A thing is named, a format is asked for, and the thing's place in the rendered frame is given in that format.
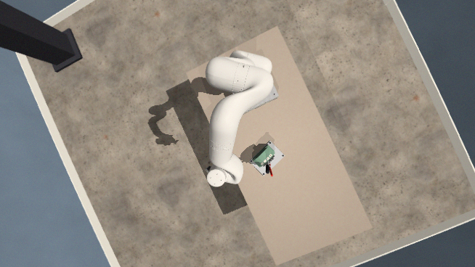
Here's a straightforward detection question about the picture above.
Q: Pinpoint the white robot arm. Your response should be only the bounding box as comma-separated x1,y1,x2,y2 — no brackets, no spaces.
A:
205,51,273,186

